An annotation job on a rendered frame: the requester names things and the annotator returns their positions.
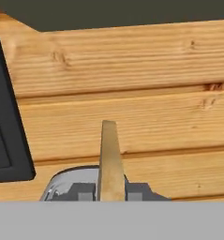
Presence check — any tan bread slice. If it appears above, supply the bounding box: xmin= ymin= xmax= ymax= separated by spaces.
xmin=96 ymin=119 xmax=127 ymax=203

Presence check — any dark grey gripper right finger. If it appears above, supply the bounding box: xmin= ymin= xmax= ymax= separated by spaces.
xmin=125 ymin=182 xmax=172 ymax=203

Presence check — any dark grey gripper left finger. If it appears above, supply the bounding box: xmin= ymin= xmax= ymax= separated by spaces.
xmin=52 ymin=182 xmax=97 ymax=203

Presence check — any black appliance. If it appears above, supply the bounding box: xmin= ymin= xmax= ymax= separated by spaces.
xmin=0 ymin=11 xmax=37 ymax=185

